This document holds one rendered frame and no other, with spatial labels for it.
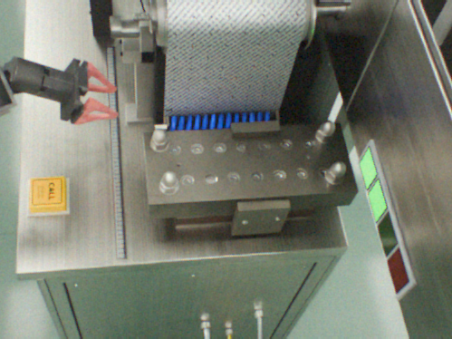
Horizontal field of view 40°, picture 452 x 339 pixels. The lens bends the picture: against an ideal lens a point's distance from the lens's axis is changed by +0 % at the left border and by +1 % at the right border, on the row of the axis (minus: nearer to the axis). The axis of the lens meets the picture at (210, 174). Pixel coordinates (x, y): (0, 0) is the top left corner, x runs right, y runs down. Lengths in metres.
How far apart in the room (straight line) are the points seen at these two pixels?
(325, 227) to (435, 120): 0.51
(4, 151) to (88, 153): 1.14
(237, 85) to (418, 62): 0.40
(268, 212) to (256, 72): 0.26
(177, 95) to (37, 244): 0.40
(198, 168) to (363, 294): 1.23
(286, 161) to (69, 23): 0.67
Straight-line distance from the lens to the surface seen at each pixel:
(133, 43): 1.22
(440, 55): 0.87
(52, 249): 1.26
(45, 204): 1.28
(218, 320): 1.66
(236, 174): 1.19
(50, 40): 1.56
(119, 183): 1.31
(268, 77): 1.19
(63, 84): 1.14
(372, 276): 2.33
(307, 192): 1.19
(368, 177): 1.07
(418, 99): 0.91
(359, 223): 2.40
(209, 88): 1.19
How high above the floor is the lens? 2.04
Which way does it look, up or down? 59 degrees down
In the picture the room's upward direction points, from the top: 10 degrees clockwise
